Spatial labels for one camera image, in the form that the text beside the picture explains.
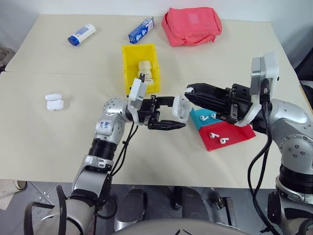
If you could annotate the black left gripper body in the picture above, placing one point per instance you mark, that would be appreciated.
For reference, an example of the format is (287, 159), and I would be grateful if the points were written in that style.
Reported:
(148, 109)

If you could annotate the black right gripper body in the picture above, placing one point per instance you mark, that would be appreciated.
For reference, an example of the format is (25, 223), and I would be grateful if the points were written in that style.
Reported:
(240, 104)

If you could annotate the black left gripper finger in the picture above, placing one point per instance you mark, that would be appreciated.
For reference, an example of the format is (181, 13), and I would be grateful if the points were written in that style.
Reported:
(166, 101)
(166, 124)

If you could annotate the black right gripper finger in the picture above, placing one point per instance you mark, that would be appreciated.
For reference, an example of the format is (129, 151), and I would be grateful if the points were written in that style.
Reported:
(210, 104)
(207, 88)

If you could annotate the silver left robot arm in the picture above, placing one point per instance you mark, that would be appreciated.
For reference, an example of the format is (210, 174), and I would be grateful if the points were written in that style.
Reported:
(105, 127)

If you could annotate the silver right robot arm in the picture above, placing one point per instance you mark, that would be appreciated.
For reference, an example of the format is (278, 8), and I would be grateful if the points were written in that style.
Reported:
(291, 127)

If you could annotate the yellow plastic bin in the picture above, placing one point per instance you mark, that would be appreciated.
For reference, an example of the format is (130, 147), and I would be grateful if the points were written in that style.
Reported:
(129, 71)

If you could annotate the white earbud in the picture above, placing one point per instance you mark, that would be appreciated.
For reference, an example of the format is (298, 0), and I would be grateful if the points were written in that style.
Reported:
(212, 135)
(203, 118)
(223, 140)
(213, 115)

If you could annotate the teal plastic tray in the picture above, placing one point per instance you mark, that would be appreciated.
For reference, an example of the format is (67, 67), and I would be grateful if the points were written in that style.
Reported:
(198, 121)

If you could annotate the red plastic tray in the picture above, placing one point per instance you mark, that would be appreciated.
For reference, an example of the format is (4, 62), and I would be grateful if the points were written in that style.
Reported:
(232, 134)

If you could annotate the pink fabric pouch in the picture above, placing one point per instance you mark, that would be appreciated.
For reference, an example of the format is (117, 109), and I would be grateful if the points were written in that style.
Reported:
(190, 24)

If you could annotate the blue and white carton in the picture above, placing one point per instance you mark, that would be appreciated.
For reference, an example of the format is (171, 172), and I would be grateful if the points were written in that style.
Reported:
(141, 30)

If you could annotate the dark chair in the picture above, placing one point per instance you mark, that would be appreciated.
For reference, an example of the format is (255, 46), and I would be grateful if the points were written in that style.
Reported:
(304, 61)

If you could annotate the white bottle with blue cap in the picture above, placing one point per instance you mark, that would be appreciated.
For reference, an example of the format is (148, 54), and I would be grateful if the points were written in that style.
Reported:
(82, 34)

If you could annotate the white table foot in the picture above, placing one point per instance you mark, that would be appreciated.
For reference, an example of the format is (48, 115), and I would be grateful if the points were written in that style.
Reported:
(20, 185)

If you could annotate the grey round object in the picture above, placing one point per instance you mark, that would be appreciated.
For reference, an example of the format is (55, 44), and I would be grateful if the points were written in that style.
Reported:
(5, 56)

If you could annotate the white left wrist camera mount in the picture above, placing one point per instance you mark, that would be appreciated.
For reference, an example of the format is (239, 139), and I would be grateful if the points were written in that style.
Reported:
(137, 90)

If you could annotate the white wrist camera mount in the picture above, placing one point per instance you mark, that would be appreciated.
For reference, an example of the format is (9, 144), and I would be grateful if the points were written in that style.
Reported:
(137, 90)
(269, 71)

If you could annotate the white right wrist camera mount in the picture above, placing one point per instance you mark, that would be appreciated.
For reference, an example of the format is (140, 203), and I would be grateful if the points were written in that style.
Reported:
(269, 71)

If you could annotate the black table post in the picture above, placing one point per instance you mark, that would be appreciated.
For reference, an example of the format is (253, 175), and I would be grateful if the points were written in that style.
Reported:
(176, 198)

